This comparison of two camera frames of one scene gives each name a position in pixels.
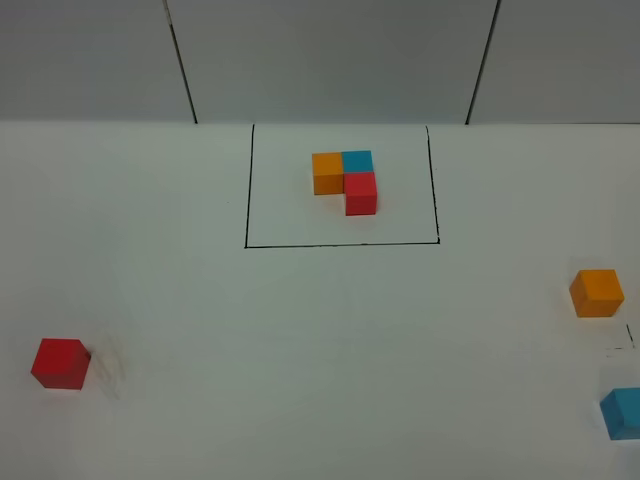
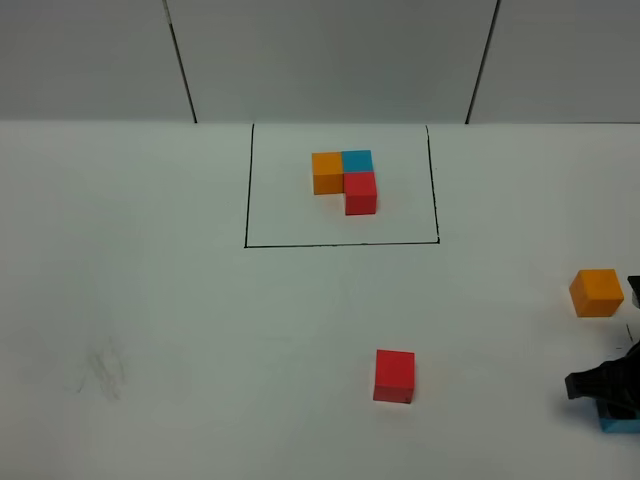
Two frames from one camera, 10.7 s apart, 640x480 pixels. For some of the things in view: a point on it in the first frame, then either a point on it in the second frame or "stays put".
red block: x=61 y=364 → x=394 y=376
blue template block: x=360 y=161 stays put
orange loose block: x=596 y=293 stays put
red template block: x=360 y=193 stays put
